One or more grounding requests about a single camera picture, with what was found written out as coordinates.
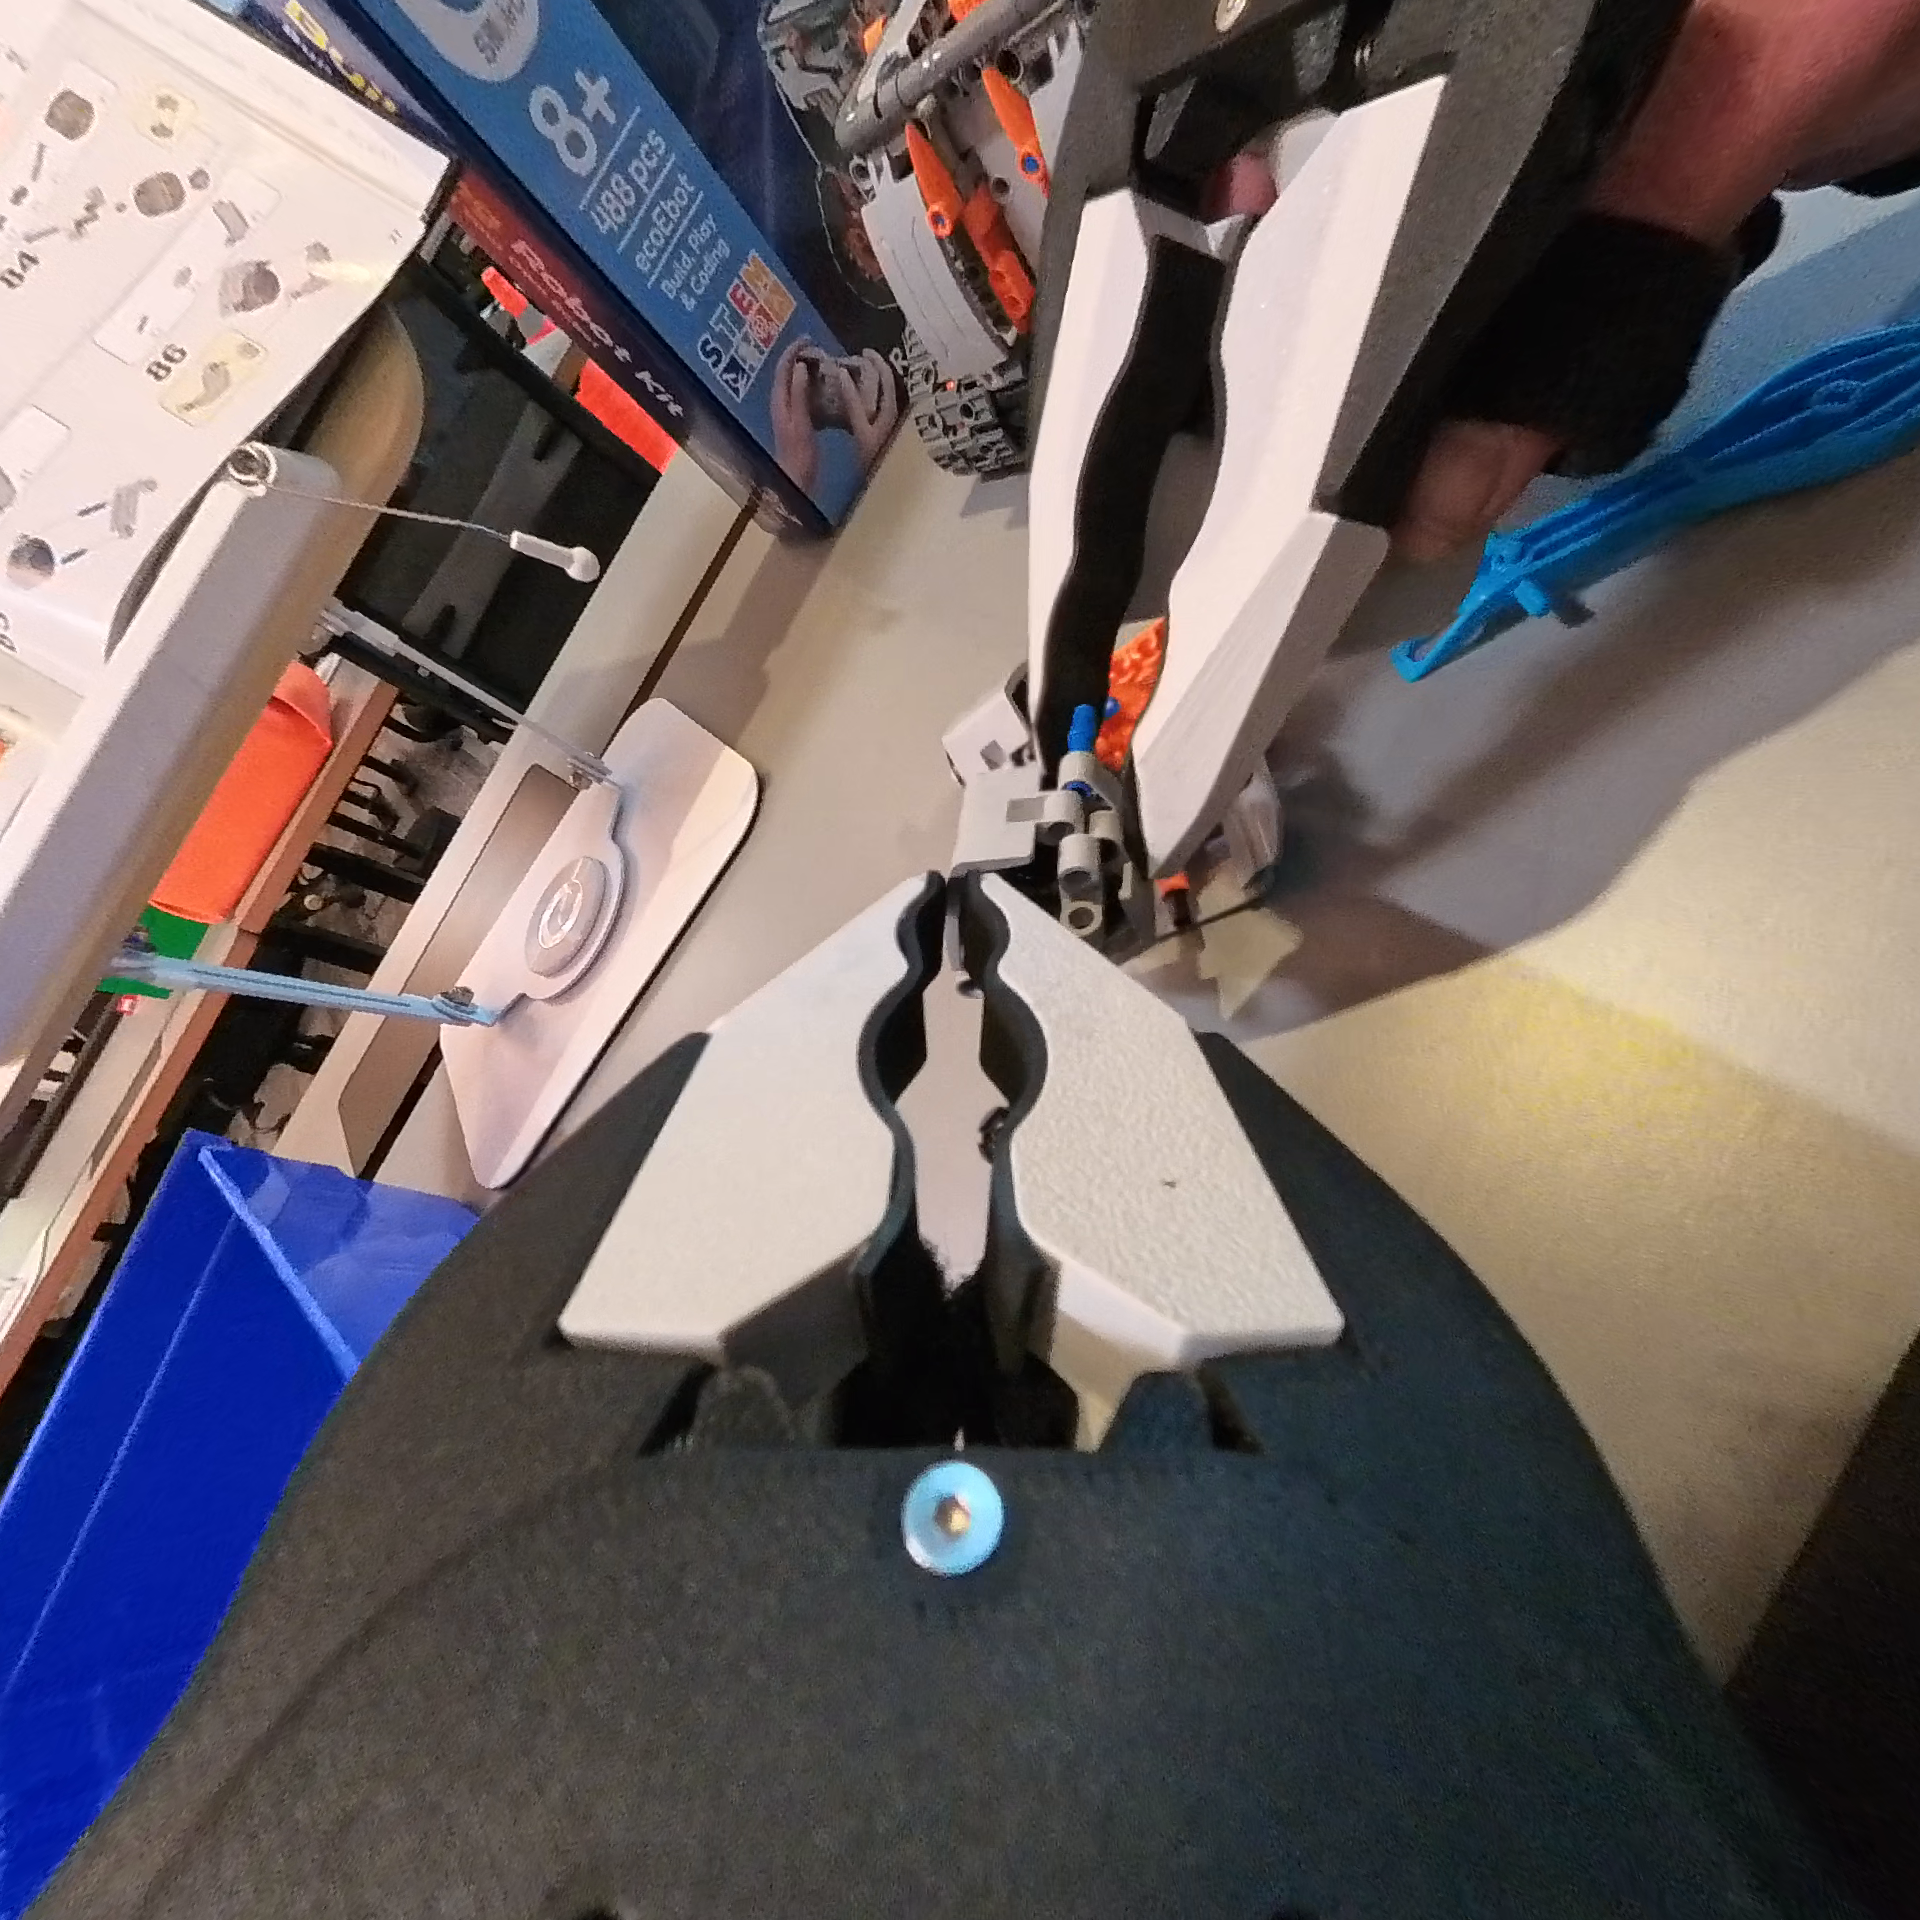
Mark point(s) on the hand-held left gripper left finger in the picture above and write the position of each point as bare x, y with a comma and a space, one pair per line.
735, 1200

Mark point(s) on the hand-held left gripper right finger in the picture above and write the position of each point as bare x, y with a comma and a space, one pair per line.
1169, 1200

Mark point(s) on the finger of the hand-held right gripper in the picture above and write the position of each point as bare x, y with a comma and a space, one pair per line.
1303, 375
1075, 375

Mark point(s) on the black wheel hub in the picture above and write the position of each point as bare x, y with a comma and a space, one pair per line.
1103, 902

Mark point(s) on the grey orange axle assembly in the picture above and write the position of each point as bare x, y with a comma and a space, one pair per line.
1238, 885

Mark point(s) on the small blue beam piece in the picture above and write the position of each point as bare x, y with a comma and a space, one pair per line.
1083, 720

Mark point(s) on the grey black wheel Lego assembly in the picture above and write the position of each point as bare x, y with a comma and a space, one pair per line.
998, 833

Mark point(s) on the person's right hand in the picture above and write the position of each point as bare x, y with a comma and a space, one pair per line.
1621, 328

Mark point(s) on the grey orange toy robot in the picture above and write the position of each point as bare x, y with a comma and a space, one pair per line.
960, 299

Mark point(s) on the dark grey round plate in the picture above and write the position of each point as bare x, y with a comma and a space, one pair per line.
987, 1125

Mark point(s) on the grey shell block assembly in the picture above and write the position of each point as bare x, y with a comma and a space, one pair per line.
992, 729

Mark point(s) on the light blue plastic tool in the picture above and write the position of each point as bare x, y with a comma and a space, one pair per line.
1725, 450

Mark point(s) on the blue robot kit box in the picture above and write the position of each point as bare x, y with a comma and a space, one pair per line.
600, 180

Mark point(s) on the blue plastic bin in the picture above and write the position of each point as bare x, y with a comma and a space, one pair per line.
179, 1425

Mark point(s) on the green object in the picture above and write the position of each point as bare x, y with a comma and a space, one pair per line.
175, 930

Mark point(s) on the round wooden board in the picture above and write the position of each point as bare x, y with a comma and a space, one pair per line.
378, 405

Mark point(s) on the black dimpled panel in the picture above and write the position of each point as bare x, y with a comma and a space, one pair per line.
1847, 1650

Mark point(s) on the white instruction booklet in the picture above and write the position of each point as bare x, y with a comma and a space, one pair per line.
179, 299

